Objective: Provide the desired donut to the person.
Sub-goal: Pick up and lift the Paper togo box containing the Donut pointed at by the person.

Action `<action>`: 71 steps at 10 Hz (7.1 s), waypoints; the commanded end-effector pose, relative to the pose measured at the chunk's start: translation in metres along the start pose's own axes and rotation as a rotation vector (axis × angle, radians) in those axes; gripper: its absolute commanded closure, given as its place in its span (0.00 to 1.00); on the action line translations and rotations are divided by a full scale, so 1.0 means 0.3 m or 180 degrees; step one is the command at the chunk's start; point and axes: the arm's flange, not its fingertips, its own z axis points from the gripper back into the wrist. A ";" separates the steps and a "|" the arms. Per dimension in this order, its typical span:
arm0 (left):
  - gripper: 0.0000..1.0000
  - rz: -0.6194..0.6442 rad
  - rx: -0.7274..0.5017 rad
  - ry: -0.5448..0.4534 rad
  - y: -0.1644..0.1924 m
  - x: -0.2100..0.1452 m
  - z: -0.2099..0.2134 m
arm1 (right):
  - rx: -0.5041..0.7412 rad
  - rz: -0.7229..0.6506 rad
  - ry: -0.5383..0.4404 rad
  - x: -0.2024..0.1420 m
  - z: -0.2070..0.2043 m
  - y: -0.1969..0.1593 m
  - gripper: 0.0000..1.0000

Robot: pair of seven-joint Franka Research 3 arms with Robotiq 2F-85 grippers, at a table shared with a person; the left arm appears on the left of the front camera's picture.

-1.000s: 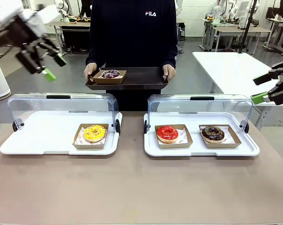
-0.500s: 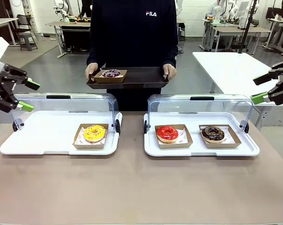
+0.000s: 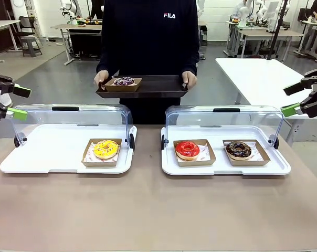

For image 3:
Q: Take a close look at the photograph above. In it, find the person's left hand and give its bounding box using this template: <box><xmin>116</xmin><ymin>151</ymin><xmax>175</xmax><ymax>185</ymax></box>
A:
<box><xmin>181</xmin><ymin>70</ymin><xmax>199</xmax><ymax>91</ymax></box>

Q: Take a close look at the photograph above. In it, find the black serving tray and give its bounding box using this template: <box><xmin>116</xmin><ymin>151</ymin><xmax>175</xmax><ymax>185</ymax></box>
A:
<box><xmin>95</xmin><ymin>75</ymin><xmax>189</xmax><ymax>99</ymax></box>

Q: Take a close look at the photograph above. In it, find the cardboard box of red donut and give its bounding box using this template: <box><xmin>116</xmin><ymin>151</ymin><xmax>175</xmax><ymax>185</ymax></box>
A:
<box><xmin>173</xmin><ymin>139</ymin><xmax>217</xmax><ymax>167</ymax></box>

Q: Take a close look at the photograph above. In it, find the clear lid over red donut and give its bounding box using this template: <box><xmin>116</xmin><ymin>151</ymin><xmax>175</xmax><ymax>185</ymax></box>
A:
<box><xmin>165</xmin><ymin>105</ymin><xmax>285</xmax><ymax>148</ymax></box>

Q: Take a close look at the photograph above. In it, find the wooden background table with black panel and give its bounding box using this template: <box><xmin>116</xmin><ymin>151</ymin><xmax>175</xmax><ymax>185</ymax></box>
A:
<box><xmin>50</xmin><ymin>23</ymin><xmax>103</xmax><ymax>66</ymax></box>

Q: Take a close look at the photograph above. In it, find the cardboard box of sprinkled chocolate donut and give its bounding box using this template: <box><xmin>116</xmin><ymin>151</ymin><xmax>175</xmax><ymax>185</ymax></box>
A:
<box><xmin>104</xmin><ymin>77</ymin><xmax>143</xmax><ymax>93</ymax></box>

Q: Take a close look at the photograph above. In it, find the printed paper under yellow donut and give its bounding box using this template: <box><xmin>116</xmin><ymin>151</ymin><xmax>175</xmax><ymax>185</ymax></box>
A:
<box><xmin>85</xmin><ymin>141</ymin><xmax>121</xmax><ymax>163</ymax></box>

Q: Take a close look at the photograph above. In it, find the red glazed donut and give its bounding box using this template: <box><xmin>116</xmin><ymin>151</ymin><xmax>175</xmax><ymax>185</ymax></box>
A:
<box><xmin>175</xmin><ymin>140</ymin><xmax>200</xmax><ymax>161</ymax></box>

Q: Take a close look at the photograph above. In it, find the black office chair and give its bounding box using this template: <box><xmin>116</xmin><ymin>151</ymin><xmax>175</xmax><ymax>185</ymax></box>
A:
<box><xmin>12</xmin><ymin>16</ymin><xmax>36</xmax><ymax>43</ymax></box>

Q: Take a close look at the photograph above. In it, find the yellow sprinkled donut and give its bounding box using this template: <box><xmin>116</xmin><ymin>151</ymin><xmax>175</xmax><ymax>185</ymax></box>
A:
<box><xmin>93</xmin><ymin>139</ymin><xmax>121</xmax><ymax>160</ymax></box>

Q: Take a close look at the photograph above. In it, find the person's left forearm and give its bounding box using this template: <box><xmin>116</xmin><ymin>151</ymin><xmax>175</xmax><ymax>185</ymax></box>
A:
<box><xmin>179</xmin><ymin>36</ymin><xmax>200</xmax><ymax>75</ymax></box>

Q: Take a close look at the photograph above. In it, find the cardboard box of yellow donut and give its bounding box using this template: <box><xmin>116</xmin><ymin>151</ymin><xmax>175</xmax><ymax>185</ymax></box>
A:
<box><xmin>81</xmin><ymin>138</ymin><xmax>123</xmax><ymax>168</ymax></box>

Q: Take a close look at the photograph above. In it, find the clear lid over yellow donut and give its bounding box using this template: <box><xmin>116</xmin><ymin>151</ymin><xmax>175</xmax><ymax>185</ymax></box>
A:
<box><xmin>10</xmin><ymin>104</ymin><xmax>134</xmax><ymax>148</ymax></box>

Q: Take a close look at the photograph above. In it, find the person's right hand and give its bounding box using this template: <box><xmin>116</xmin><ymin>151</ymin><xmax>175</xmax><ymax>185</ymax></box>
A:
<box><xmin>93</xmin><ymin>70</ymin><xmax>110</xmax><ymax>91</ymax></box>

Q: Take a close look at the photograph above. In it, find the plain chocolate glazed donut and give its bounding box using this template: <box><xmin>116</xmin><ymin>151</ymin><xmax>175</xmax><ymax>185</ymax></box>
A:
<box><xmin>225</xmin><ymin>141</ymin><xmax>252</xmax><ymax>161</ymax></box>

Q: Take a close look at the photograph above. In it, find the white display tray with yellow donut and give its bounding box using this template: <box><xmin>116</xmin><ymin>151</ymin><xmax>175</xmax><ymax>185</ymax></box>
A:
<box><xmin>0</xmin><ymin>124</ymin><xmax>138</xmax><ymax>175</ymax></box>

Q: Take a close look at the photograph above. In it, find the beige background work table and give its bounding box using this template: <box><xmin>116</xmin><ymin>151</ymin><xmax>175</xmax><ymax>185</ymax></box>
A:
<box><xmin>226</xmin><ymin>20</ymin><xmax>304</xmax><ymax>59</ymax></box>

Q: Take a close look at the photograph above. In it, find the grey step stool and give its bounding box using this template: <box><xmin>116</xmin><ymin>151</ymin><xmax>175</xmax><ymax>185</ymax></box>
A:
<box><xmin>20</xmin><ymin>36</ymin><xmax>43</xmax><ymax>57</ymax></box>

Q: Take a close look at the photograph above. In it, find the white background robot arms pair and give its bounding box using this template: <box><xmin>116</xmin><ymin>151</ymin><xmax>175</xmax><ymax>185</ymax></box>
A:
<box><xmin>239</xmin><ymin>0</ymin><xmax>270</xmax><ymax>25</ymax></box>

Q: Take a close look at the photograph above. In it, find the white display tray with red donut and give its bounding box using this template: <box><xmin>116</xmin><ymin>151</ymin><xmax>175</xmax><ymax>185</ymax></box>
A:
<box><xmin>161</xmin><ymin>125</ymin><xmax>292</xmax><ymax>176</ymax></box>

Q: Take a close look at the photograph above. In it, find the white side table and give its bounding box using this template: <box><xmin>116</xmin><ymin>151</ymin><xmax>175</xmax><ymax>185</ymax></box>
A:
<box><xmin>215</xmin><ymin>57</ymin><xmax>317</xmax><ymax>147</ymax></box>

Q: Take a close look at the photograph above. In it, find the black tripod stand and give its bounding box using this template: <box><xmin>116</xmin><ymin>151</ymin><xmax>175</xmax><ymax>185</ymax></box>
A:
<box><xmin>265</xmin><ymin>0</ymin><xmax>289</xmax><ymax>60</ymax></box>

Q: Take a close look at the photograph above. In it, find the printed paper under red donut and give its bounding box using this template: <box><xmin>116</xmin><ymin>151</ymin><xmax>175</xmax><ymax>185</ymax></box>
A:
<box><xmin>175</xmin><ymin>143</ymin><xmax>210</xmax><ymax>161</ymax></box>

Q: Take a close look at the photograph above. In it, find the cardboard box of plain chocolate donut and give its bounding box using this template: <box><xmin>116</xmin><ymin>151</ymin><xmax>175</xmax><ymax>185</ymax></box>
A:
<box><xmin>222</xmin><ymin>139</ymin><xmax>271</xmax><ymax>167</ymax></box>

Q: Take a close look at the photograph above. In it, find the person's torso in black sweatshirt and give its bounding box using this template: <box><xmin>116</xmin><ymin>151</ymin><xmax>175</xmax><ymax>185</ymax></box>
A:
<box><xmin>96</xmin><ymin>0</ymin><xmax>200</xmax><ymax>125</ymax></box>

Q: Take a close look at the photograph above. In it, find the person's right forearm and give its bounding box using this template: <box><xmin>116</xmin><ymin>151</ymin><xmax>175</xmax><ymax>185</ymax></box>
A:
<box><xmin>96</xmin><ymin>36</ymin><xmax>113</xmax><ymax>73</ymax></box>

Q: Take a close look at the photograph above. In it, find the printed paper under plain chocolate donut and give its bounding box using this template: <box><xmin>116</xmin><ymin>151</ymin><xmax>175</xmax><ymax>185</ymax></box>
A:
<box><xmin>226</xmin><ymin>141</ymin><xmax>264</xmax><ymax>161</ymax></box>

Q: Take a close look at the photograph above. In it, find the white background desk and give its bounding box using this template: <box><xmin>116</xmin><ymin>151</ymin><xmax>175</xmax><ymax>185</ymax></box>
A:
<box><xmin>0</xmin><ymin>19</ymin><xmax>22</xmax><ymax>63</ymax></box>

